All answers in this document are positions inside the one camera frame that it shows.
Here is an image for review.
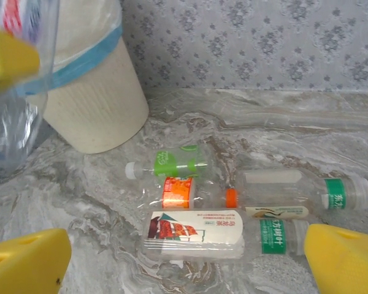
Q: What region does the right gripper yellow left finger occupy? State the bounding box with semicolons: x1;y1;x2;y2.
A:
0;228;73;294

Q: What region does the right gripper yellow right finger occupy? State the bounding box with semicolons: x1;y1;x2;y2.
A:
303;223;368;294

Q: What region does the clear bottle white label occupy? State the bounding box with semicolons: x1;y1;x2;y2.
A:
0;0;61;187

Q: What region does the cream waste bin with liner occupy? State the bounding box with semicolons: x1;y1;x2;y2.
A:
17;0;150;154

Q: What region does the clear tea bottle green neck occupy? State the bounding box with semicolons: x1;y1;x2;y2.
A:
232;167;368;221

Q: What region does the tea bottle white red label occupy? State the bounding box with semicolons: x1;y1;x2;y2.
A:
140;209;310;262

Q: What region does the clear bottle orange label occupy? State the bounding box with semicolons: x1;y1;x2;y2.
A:
140;176;240;212

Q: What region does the clear bottle green label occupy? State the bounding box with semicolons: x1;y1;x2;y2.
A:
125;144;217;181

